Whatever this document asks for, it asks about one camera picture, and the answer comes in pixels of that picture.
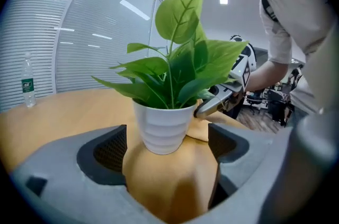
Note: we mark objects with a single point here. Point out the dark desk equipment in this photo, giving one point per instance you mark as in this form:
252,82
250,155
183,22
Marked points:
278,103

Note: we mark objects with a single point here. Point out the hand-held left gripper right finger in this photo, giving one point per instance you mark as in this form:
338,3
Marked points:
251,164

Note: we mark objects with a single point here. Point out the clear plastic water bottle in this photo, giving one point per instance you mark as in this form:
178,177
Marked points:
27,85

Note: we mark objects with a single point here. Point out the person's grey jeans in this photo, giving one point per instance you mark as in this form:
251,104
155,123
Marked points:
298,115

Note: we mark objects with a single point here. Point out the person's right forearm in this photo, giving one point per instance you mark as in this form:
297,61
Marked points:
267,74

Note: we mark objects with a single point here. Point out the person's right hand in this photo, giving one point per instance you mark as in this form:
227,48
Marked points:
234,103

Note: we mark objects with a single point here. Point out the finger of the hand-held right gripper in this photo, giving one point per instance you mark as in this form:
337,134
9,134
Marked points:
212,107
227,89

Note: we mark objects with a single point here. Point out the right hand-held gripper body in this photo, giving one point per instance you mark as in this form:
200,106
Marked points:
245,69

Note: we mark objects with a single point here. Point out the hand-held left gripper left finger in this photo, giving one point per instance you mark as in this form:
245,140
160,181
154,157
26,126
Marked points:
69,186

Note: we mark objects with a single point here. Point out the black office chair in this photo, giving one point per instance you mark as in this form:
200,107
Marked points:
254,101

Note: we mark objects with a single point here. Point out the green leafy plant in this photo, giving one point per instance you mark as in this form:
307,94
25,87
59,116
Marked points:
164,127

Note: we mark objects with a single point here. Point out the person's white t-shirt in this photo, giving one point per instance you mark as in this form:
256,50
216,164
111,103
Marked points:
299,5

